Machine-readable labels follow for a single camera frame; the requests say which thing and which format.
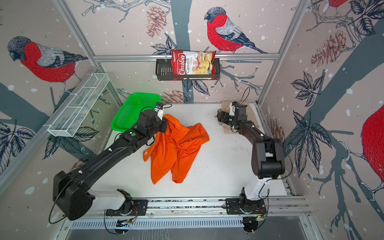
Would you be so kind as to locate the green plastic basket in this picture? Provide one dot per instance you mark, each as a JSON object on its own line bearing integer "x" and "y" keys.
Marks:
{"x": 128, "y": 114}

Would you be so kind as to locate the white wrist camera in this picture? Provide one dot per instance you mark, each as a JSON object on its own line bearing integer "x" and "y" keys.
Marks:
{"x": 234, "y": 108}
{"x": 159, "y": 110}

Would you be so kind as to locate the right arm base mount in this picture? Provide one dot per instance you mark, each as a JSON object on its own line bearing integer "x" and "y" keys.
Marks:
{"x": 242, "y": 205}

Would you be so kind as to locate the beige shorts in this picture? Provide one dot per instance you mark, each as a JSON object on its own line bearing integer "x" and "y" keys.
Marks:
{"x": 236, "y": 118}

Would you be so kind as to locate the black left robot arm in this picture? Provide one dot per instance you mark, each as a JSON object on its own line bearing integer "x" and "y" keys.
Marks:
{"x": 71, "y": 190}

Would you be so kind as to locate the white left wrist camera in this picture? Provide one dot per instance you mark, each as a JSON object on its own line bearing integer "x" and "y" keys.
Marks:
{"x": 159, "y": 110}

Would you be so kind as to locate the white wire mesh shelf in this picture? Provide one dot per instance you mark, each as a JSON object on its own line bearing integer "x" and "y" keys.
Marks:
{"x": 70, "y": 119}

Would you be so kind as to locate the orange shorts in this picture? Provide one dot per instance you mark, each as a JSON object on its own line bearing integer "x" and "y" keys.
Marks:
{"x": 175, "y": 150}

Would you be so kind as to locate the black wall basket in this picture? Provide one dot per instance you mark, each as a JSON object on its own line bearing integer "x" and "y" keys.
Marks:
{"x": 164, "y": 72}

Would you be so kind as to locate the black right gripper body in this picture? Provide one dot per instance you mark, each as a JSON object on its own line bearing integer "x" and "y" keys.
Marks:
{"x": 230, "y": 120}

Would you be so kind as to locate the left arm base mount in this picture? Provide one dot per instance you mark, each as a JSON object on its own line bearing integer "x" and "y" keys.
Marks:
{"x": 130, "y": 206}

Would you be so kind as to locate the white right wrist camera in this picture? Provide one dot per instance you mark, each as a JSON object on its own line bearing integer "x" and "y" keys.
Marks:
{"x": 234, "y": 108}

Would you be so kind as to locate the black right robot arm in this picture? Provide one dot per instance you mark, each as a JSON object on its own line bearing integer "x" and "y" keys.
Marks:
{"x": 267, "y": 159}

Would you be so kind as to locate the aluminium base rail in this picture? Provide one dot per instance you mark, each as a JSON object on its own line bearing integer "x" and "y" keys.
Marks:
{"x": 191, "y": 213}

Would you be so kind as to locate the red cassava chips bag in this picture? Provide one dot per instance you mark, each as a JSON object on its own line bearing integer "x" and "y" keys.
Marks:
{"x": 193, "y": 63}

